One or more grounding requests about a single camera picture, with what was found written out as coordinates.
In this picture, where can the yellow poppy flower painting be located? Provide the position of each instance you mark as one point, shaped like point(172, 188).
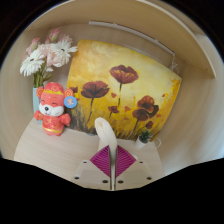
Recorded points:
point(140, 100)

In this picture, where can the pink and white flower bouquet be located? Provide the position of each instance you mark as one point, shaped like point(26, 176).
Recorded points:
point(50, 55)

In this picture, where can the small plant in white pot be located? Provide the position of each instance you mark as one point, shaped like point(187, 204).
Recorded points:
point(142, 139)

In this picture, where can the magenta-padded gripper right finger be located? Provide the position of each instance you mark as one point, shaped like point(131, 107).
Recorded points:
point(125, 161)

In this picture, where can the cream towel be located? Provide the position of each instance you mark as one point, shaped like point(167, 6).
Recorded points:
point(105, 130)

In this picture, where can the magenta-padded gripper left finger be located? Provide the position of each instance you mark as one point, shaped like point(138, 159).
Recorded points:
point(101, 160)

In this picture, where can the red plush mouse toy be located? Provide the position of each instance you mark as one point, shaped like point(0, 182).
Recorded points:
point(52, 115)

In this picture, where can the light blue vase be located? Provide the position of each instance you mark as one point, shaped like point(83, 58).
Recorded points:
point(35, 100)

